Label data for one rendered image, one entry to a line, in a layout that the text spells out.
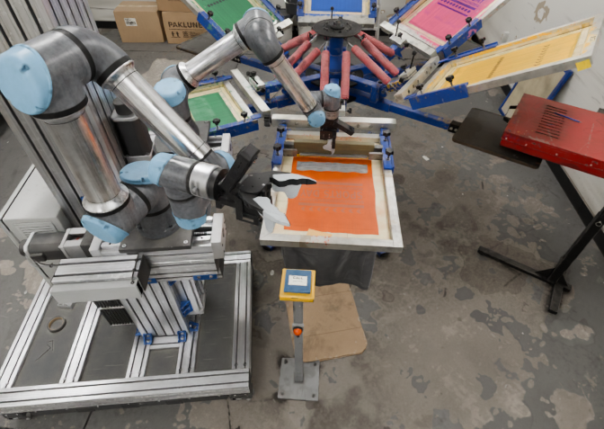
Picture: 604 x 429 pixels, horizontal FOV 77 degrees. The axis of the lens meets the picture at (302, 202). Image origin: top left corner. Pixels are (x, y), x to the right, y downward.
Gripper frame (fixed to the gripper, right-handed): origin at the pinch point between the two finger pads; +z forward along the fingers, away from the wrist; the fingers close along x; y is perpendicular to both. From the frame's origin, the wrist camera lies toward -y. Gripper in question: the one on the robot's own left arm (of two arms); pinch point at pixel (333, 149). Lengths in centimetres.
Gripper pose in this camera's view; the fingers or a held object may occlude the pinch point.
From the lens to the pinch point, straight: 198.8
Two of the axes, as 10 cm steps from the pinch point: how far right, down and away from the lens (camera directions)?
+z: 0.1, 7.1, 7.1
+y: -10.0, -0.4, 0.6
